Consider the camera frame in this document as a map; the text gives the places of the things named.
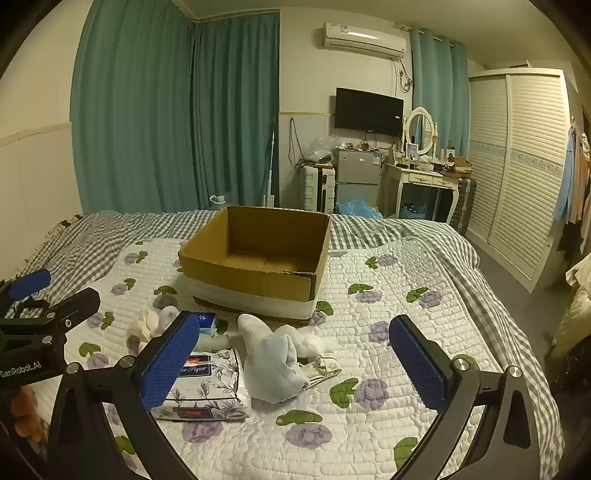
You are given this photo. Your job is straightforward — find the brown cardboard box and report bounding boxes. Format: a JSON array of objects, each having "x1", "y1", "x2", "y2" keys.
[{"x1": 178, "y1": 205, "x2": 332, "y2": 328}]

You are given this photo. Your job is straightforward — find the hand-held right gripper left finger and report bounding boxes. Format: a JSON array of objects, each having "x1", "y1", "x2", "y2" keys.
[{"x1": 46, "y1": 311, "x2": 200, "y2": 480}]

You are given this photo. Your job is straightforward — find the hanging clothes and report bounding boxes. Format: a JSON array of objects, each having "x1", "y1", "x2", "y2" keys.
[{"x1": 551, "y1": 122, "x2": 591, "y2": 254}]

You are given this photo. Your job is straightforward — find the person's left hand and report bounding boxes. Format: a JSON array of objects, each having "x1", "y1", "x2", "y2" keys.
[{"x1": 9, "y1": 385, "x2": 48, "y2": 440}]

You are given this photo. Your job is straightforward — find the floral tissue pack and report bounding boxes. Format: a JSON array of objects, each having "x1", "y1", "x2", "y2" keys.
[{"x1": 152, "y1": 347, "x2": 250, "y2": 422}]

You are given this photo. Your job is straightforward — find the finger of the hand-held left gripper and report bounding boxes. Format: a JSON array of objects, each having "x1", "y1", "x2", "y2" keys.
[
  {"x1": 11, "y1": 287, "x2": 101, "y2": 340},
  {"x1": 0, "y1": 269, "x2": 52, "y2": 319}
]

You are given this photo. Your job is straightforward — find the blue basket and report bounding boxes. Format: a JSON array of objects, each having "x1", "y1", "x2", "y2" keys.
[{"x1": 399, "y1": 200, "x2": 430, "y2": 220}]

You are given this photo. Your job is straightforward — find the white air conditioner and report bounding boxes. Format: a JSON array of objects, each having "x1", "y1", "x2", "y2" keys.
[{"x1": 322, "y1": 21, "x2": 408, "y2": 60}]

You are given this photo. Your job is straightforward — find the grey mini fridge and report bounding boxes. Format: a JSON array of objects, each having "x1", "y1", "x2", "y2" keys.
[{"x1": 333, "y1": 148, "x2": 384, "y2": 215}]

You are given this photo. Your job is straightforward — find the white dressing table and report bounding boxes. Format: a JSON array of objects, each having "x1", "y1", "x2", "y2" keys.
[{"x1": 379, "y1": 161, "x2": 462, "y2": 225}]

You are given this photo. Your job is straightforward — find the floral quilt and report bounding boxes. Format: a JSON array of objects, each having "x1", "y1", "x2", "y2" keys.
[{"x1": 32, "y1": 237, "x2": 555, "y2": 480}]

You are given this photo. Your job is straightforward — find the small blue tissue pack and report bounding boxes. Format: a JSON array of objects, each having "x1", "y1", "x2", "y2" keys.
[{"x1": 196, "y1": 311, "x2": 218, "y2": 337}]

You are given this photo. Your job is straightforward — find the wide teal curtain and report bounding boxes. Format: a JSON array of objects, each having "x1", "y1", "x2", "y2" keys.
[{"x1": 69, "y1": 0, "x2": 195, "y2": 216}]

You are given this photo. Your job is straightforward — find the air conditioner cable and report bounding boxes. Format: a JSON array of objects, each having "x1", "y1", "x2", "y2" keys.
[{"x1": 394, "y1": 58, "x2": 414, "y2": 94}]

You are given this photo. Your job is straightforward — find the box of blue bottles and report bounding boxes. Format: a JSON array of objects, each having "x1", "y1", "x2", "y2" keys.
[{"x1": 336, "y1": 200, "x2": 382, "y2": 219}]

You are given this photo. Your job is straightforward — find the white mop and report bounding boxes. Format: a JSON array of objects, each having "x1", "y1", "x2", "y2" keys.
[{"x1": 262, "y1": 127, "x2": 278, "y2": 208}]

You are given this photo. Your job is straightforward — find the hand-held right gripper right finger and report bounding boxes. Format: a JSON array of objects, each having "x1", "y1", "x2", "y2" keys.
[{"x1": 389, "y1": 315, "x2": 542, "y2": 480}]

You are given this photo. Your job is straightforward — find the clear plastic bag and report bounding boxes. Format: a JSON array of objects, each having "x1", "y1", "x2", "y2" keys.
[{"x1": 307, "y1": 136, "x2": 341, "y2": 162}]

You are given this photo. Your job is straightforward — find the white suitcase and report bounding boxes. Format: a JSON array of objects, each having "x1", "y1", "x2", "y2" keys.
[{"x1": 301, "y1": 165, "x2": 337, "y2": 214}]

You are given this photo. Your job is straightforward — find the cream bedding pile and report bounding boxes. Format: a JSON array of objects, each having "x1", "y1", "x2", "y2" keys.
[{"x1": 549, "y1": 254, "x2": 591, "y2": 361}]

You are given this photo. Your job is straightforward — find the black wall cable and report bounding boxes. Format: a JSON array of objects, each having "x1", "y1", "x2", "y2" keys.
[{"x1": 288, "y1": 117, "x2": 308, "y2": 169}]

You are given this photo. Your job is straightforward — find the oval white mirror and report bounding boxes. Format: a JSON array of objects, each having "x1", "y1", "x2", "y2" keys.
[{"x1": 403, "y1": 106, "x2": 438, "y2": 160}]

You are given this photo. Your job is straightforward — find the narrow teal curtain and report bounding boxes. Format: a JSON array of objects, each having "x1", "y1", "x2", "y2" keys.
[{"x1": 411, "y1": 25, "x2": 470, "y2": 160}]

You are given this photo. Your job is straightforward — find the white slatted wardrobe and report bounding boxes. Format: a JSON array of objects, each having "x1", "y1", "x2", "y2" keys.
[{"x1": 466, "y1": 68, "x2": 568, "y2": 292}]

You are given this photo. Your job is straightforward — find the black wall television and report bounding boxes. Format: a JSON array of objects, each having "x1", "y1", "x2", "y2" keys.
[{"x1": 335, "y1": 87, "x2": 404, "y2": 137}]

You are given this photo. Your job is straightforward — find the cream sock bundle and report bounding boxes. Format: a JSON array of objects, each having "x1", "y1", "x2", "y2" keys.
[{"x1": 128, "y1": 306, "x2": 180, "y2": 345}]

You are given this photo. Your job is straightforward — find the large white sock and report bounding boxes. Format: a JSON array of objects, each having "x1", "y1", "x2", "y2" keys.
[{"x1": 237, "y1": 313, "x2": 311, "y2": 403}]

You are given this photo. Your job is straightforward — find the dark suitcase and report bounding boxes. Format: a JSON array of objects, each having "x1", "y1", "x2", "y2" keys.
[{"x1": 450, "y1": 176, "x2": 477, "y2": 236}]

